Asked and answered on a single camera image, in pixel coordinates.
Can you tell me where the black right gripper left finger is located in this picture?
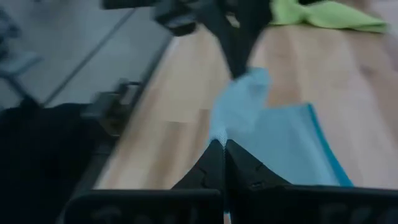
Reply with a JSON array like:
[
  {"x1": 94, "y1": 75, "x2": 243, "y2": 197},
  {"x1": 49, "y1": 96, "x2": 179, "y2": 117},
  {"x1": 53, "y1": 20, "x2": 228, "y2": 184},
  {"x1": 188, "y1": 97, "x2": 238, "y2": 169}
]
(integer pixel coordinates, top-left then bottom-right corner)
[{"x1": 172, "y1": 139, "x2": 224, "y2": 191}]

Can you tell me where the light blue microfiber towel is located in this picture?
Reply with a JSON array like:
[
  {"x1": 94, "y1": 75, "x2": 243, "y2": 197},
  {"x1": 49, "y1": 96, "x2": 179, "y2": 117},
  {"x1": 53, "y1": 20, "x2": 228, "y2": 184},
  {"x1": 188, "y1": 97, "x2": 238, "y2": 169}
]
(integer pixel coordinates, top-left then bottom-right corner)
[{"x1": 208, "y1": 67, "x2": 354, "y2": 187}]

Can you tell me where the lime green microfiber towel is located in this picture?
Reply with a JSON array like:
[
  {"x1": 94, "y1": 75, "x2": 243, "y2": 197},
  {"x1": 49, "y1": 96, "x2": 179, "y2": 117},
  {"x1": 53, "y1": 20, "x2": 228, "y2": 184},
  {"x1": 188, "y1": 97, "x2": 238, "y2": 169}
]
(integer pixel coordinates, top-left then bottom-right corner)
[{"x1": 269, "y1": 0, "x2": 388, "y2": 34}]

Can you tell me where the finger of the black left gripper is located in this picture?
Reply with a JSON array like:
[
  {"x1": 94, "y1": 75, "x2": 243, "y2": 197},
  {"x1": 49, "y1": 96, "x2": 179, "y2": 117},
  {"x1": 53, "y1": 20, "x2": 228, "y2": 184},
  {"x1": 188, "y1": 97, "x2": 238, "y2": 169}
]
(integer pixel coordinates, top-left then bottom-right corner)
[{"x1": 216, "y1": 17, "x2": 270, "y2": 79}]

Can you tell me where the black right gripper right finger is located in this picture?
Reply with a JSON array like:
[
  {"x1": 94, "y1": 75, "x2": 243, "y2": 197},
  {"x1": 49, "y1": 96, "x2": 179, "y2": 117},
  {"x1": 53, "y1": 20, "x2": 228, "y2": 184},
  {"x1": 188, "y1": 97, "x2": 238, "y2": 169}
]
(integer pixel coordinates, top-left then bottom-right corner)
[{"x1": 225, "y1": 139, "x2": 292, "y2": 191}]

